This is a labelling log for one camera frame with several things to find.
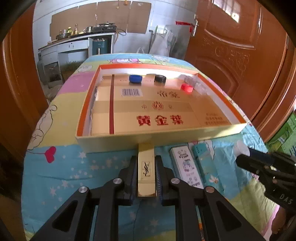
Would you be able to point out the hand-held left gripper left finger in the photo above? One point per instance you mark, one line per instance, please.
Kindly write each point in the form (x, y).
(133, 176)

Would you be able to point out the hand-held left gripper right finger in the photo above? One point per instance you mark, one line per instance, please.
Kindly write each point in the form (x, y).
(159, 178)

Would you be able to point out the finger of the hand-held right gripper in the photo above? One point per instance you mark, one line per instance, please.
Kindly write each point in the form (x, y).
(252, 163)
(266, 155)

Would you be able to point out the gold lipstick tube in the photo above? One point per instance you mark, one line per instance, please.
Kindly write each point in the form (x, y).
(146, 171)

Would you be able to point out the white bottle cap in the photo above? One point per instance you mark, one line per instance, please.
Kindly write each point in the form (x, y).
(240, 147)

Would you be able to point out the white printed lighter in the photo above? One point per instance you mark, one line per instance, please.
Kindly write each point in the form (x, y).
(185, 164)

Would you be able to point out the shallow orange-rimmed box tray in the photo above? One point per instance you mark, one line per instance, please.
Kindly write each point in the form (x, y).
(115, 142)

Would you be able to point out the teal printed lighter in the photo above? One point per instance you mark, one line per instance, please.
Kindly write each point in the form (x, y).
(205, 162)

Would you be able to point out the red bottle cap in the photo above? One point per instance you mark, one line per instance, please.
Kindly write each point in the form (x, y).
(186, 88)

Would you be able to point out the blue bottle cap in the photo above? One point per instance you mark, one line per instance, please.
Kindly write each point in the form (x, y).
(135, 78)

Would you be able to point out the black bottle cap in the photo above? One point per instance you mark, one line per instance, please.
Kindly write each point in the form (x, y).
(160, 78)

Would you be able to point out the clear patterned lighter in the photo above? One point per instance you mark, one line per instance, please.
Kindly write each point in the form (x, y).
(190, 80)

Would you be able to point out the person's right hand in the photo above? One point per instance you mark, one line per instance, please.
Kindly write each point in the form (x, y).
(281, 220)

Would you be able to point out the green printed carton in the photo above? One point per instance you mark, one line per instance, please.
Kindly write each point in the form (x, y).
(284, 132)

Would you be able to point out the colourful cartoon sheep blanket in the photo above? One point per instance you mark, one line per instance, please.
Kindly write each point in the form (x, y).
(69, 166)

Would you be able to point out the flattened gold carton sheet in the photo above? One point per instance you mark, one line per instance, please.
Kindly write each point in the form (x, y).
(161, 109)

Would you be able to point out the brown wooden door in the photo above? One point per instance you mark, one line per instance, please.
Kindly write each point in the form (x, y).
(242, 46)

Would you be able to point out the white plastic bag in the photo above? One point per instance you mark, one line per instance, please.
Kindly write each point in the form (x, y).
(141, 50)

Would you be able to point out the hanging white plastic bags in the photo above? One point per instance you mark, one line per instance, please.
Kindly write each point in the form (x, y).
(161, 44)

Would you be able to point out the grey gas cylinder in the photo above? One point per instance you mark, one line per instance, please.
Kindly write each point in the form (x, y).
(41, 67)

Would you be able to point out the grey kitchen counter cabinet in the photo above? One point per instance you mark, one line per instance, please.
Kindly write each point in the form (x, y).
(69, 45)

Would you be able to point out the black gas stove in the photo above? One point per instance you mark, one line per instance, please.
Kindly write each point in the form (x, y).
(106, 27)

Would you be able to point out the metal mug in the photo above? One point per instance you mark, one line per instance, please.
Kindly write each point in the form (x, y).
(89, 29)

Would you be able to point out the metal pot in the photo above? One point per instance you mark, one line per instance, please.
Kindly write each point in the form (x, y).
(63, 36)

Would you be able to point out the amber oil bottle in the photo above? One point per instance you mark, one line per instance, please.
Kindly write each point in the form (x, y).
(75, 28)

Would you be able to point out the green-yellow bottle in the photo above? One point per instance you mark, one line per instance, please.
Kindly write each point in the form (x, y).
(69, 29)

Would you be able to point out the cardboard wall covering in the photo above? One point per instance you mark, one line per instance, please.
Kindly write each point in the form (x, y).
(104, 14)

